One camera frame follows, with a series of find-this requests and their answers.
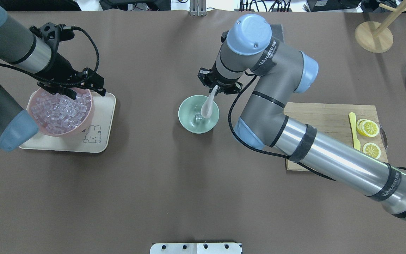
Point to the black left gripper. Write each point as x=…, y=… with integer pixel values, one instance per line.
x=60, y=68

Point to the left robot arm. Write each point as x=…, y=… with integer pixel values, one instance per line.
x=34, y=52

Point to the yellow plastic knife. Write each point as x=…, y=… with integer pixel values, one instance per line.
x=355, y=140

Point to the pink bowl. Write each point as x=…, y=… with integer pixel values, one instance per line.
x=83, y=120

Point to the cream rabbit tray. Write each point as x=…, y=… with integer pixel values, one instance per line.
x=91, y=136

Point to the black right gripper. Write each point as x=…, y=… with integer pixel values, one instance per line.
x=204, y=77

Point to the single clear ice cube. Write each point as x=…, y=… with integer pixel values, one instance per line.
x=198, y=118

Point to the single lemon slice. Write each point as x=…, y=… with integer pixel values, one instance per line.
x=372, y=149

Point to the aluminium frame post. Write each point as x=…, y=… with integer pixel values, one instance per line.
x=198, y=8

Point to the round wooden stand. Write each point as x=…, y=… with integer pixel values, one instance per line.
x=376, y=37

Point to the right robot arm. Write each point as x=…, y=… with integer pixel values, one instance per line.
x=282, y=70

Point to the white ceramic spoon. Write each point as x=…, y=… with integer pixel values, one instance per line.
x=207, y=108

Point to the bamboo cutting board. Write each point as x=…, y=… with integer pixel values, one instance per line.
x=331, y=119

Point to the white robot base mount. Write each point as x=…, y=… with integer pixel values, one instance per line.
x=197, y=248

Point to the mint green bowl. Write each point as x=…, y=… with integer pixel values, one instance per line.
x=190, y=117

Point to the clear ice cubes pile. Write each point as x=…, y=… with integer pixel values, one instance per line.
x=60, y=113

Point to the lower lemon slice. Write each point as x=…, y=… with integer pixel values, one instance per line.
x=358, y=128

